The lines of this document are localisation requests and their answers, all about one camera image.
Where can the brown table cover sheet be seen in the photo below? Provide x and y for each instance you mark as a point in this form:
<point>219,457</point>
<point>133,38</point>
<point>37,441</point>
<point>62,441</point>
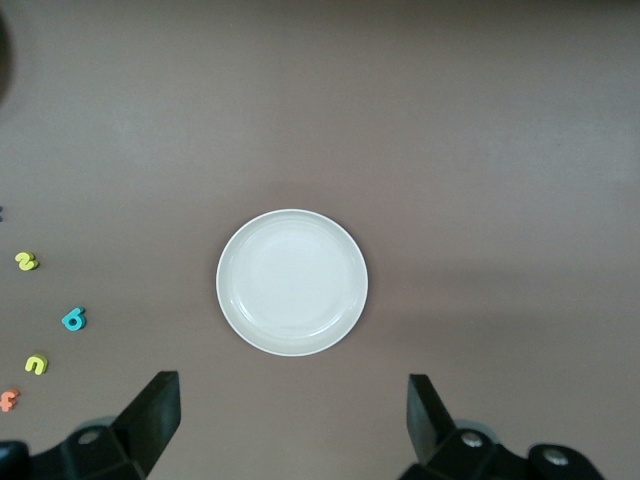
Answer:
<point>320,100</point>

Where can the orange foam letter f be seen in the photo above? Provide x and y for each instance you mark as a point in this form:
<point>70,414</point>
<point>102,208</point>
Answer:
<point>9,400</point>

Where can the blue plate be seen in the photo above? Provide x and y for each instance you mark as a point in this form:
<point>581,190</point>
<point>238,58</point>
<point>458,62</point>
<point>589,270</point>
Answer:
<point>2,55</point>

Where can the yellow foam letter n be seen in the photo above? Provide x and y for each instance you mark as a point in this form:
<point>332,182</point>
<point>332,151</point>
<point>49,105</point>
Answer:
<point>36,361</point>

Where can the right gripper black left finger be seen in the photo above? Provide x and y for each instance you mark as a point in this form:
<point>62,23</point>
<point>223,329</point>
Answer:
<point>150,425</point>

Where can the beige brown plate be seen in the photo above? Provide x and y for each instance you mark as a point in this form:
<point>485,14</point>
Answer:
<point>292,282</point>

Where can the yellow foam letter s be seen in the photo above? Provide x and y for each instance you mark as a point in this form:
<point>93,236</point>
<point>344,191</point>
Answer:
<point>26,261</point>

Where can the teal foam letter g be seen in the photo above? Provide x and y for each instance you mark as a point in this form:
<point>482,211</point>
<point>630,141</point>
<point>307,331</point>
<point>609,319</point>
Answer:
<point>74,320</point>

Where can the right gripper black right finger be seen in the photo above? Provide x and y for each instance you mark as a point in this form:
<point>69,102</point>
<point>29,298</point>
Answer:
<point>430,430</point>

